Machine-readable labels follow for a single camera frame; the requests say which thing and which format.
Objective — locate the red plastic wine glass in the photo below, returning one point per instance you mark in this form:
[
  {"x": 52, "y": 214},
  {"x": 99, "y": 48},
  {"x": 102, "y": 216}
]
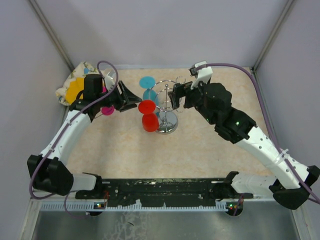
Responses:
[{"x": 150, "y": 122}]

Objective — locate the yellow floral cloth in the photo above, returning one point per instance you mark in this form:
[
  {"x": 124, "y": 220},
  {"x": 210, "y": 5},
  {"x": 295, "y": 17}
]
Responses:
[{"x": 74, "y": 83}]

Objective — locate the clear wine glass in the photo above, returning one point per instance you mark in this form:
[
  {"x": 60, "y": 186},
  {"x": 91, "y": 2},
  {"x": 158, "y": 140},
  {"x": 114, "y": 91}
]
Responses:
[{"x": 109, "y": 80}]

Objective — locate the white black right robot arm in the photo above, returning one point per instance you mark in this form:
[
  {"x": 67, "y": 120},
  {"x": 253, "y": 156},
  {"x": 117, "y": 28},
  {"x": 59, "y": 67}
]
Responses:
[{"x": 289, "y": 180}]

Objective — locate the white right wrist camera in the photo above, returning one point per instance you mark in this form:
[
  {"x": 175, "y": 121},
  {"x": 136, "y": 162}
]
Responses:
[{"x": 201, "y": 72}]

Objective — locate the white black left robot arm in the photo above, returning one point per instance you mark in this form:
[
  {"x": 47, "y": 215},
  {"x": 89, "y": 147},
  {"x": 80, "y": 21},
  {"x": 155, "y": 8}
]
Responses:
[{"x": 48, "y": 170}]

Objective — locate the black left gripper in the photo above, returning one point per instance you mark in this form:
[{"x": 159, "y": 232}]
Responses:
[{"x": 130, "y": 98}]

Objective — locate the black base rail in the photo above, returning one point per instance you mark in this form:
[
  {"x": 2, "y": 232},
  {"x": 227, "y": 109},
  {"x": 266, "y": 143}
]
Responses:
[{"x": 159, "y": 192}]

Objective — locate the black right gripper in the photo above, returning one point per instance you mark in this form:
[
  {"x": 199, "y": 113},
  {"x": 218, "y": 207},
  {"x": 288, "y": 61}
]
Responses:
[{"x": 181, "y": 90}]

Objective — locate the chrome wine glass rack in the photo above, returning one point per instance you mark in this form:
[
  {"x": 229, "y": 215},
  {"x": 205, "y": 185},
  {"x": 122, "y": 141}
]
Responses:
[{"x": 166, "y": 115}]

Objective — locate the pink plastic wine glass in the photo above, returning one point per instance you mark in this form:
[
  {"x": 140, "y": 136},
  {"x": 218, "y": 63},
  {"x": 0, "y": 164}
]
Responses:
[{"x": 107, "y": 111}]

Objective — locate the blue plastic wine glass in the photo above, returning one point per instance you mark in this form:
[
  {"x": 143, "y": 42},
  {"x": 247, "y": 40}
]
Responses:
[{"x": 147, "y": 83}]

